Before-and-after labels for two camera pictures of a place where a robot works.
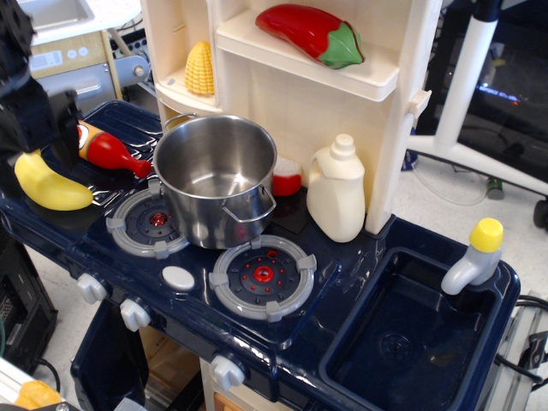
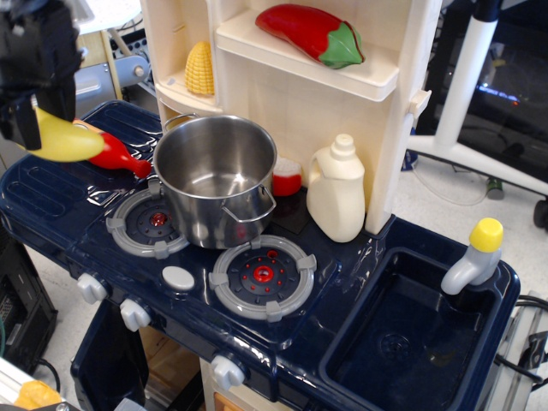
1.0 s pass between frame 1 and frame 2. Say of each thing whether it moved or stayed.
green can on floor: stayed
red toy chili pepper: stayed
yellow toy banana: moved
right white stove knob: stayed
